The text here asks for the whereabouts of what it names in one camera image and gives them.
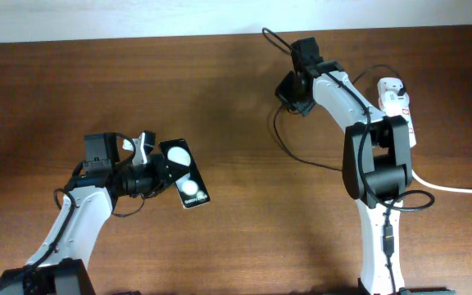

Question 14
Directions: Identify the black smartphone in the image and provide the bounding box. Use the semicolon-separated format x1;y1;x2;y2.
159;138;211;209

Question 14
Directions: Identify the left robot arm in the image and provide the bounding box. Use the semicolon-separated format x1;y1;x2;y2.
0;131;210;294

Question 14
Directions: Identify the white power strip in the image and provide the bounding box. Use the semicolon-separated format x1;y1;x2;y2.
383;102;418;148

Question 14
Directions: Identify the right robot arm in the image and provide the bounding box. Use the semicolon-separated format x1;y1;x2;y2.
276;38;412;294

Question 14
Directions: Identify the black USB charging cable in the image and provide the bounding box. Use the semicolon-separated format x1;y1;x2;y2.
272;64;407;172

